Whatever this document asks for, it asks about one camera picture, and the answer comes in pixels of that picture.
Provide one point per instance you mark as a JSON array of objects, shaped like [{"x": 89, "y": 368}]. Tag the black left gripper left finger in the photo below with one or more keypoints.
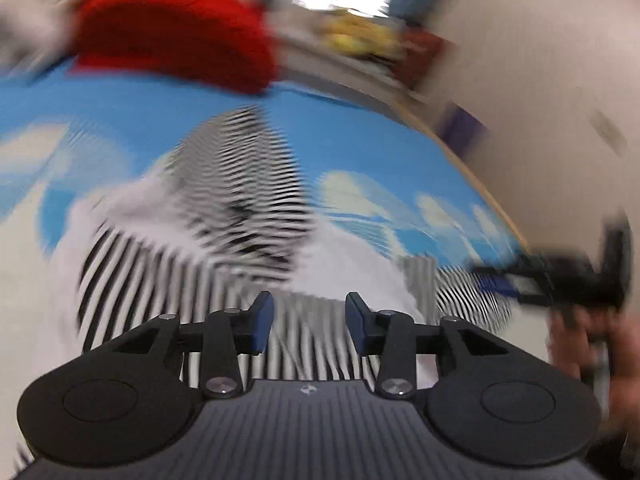
[{"x": 138, "y": 393}]

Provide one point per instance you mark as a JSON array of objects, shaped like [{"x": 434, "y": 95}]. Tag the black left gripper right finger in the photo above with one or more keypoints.
[{"x": 485, "y": 397}]

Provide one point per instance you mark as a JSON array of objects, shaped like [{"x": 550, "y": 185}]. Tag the black white striped garment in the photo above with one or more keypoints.
[{"x": 228, "y": 215}]

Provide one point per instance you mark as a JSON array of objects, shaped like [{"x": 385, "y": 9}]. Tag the person's right hand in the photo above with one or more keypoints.
[{"x": 570, "y": 350}]

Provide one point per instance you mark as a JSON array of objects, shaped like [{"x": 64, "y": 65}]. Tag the purple box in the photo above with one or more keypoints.
[{"x": 461, "y": 131}]

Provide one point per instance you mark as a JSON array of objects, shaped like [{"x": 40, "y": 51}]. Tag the dark red patterned cushion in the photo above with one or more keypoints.
[{"x": 422, "y": 50}]

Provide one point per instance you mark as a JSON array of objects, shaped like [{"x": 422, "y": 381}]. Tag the blue white patterned bedsheet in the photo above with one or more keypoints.
[{"x": 66, "y": 134}]

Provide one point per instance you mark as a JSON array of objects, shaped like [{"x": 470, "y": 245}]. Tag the yellow plush toys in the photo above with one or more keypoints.
[{"x": 358, "y": 37}]

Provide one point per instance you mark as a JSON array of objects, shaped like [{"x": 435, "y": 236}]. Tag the white headboard shelf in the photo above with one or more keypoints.
[{"x": 306, "y": 62}]

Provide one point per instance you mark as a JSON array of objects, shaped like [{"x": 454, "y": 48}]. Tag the white folded quilt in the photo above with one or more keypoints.
[{"x": 35, "y": 34}]

